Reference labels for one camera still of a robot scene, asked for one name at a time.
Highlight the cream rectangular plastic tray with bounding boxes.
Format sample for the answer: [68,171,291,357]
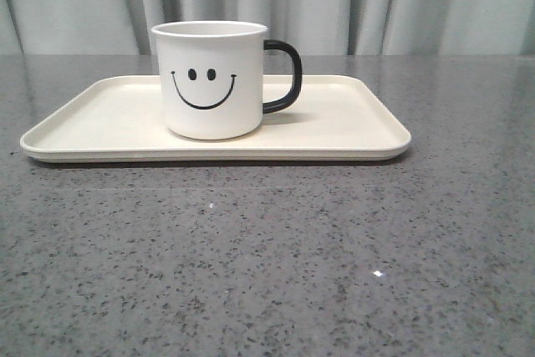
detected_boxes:
[20,75,411,163]

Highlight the white smiley mug black handle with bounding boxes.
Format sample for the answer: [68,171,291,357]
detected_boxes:
[151,21,303,140]

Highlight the pale grey-green curtain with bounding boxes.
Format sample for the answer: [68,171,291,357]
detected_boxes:
[1,0,534,55]

